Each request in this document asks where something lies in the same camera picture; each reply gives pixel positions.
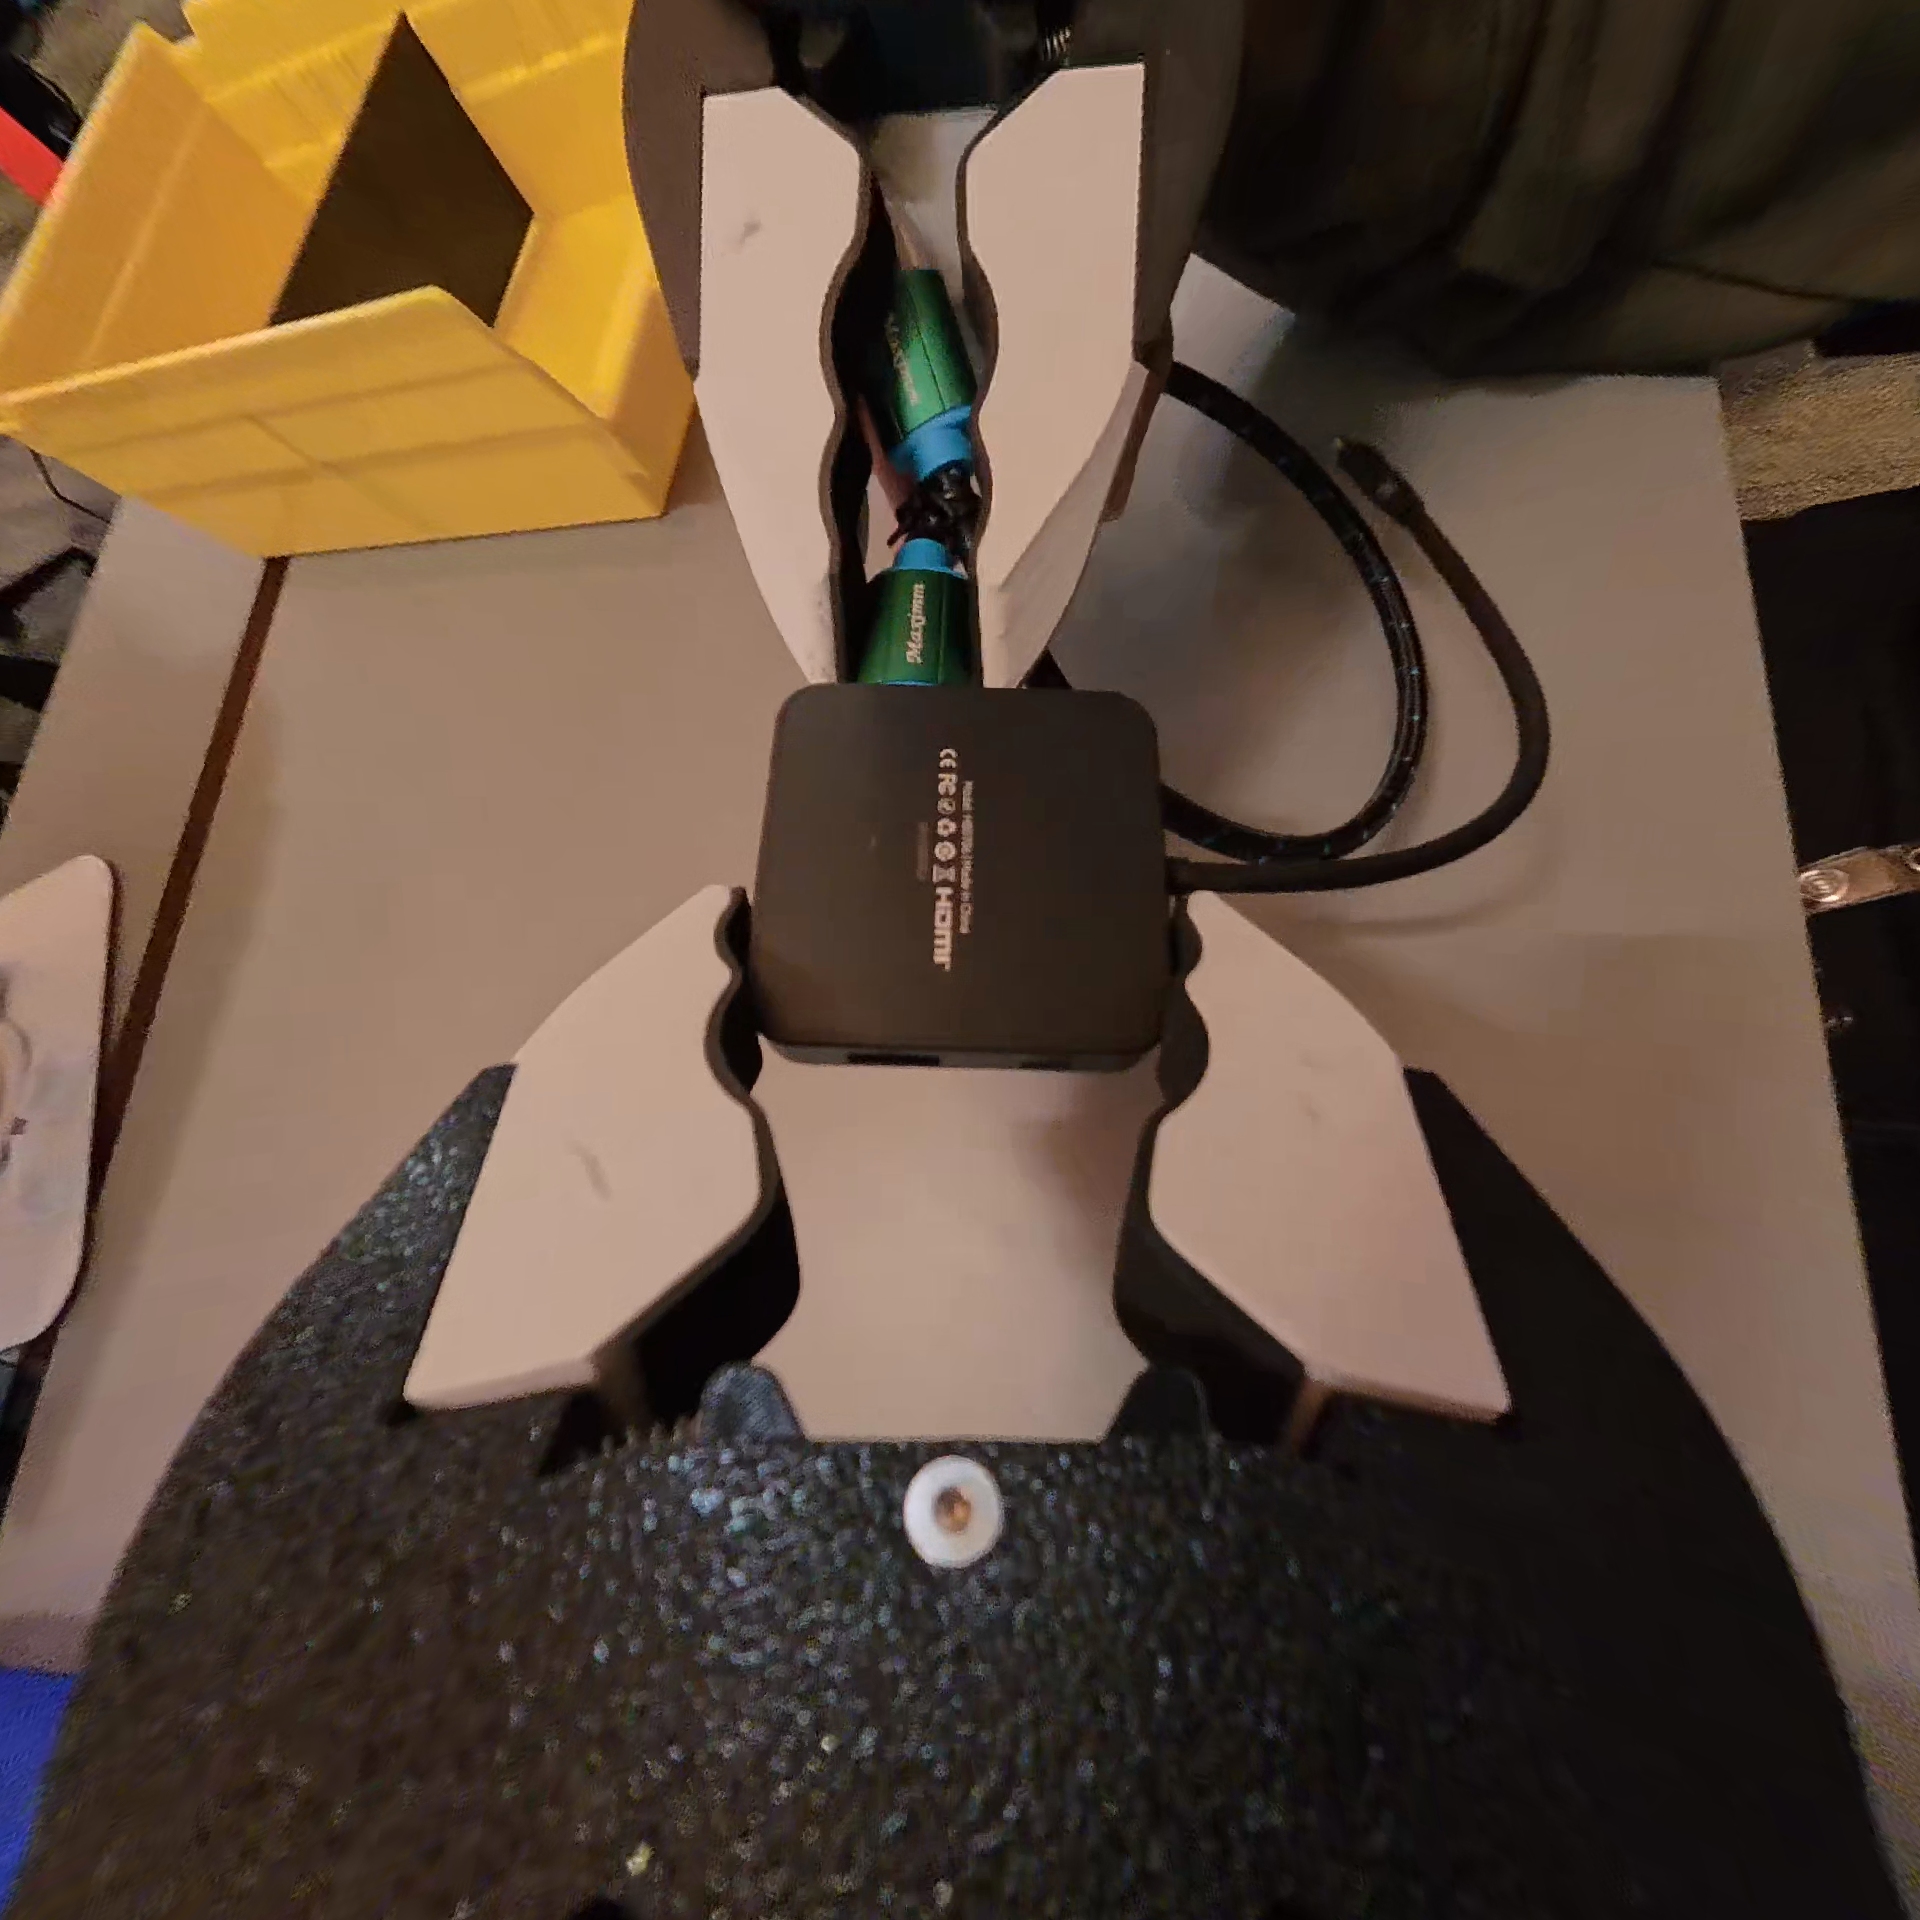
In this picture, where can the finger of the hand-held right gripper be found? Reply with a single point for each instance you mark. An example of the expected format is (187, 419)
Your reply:
(1064, 301)
(765, 301)

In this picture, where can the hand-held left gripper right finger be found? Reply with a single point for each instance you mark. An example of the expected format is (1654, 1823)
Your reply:
(1321, 1200)

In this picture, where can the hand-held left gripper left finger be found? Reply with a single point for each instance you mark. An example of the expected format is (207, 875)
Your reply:
(600, 1170)

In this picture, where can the yellow plastic bin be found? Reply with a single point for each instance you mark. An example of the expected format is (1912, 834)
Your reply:
(375, 434)

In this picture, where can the person's olive hoodie torso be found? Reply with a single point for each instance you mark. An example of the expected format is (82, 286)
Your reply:
(1500, 151)

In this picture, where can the metal badge clip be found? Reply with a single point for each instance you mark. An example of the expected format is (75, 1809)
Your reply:
(1861, 885)

